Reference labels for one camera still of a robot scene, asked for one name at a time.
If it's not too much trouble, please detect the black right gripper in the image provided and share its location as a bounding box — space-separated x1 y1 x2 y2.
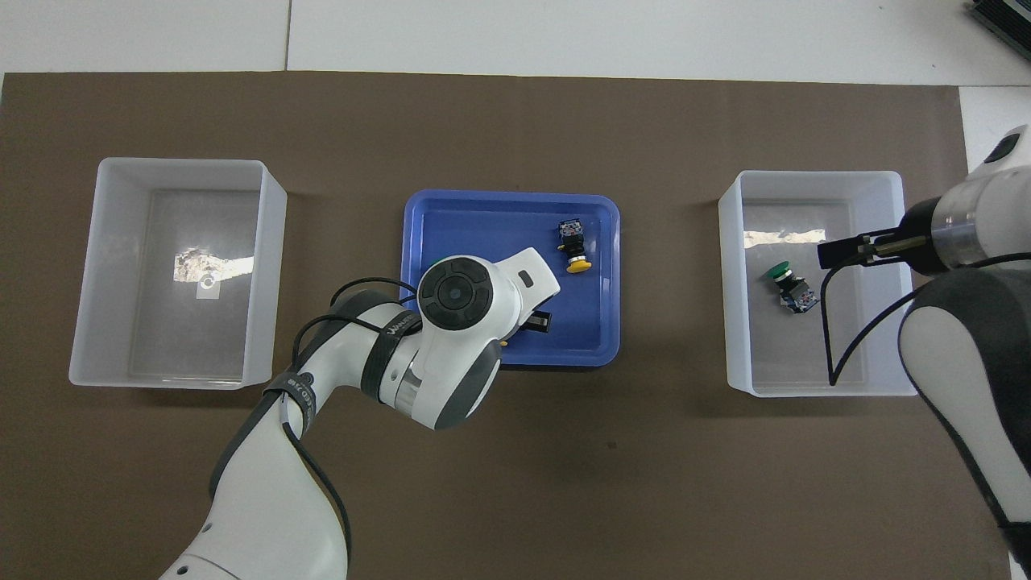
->
818 200 939 275

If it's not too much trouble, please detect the green push button switch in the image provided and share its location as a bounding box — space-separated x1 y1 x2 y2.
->
763 262 820 315

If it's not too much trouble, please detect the blue plastic tray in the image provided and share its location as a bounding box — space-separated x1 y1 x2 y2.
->
401 189 622 368

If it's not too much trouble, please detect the translucent white plastic box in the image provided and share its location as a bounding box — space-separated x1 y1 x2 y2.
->
68 157 288 391
718 169 923 398

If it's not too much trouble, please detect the brown paper table mat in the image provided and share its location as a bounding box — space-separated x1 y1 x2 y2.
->
0 71 1012 580

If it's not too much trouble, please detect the black ribbed device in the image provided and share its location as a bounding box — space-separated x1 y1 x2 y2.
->
967 0 1031 51

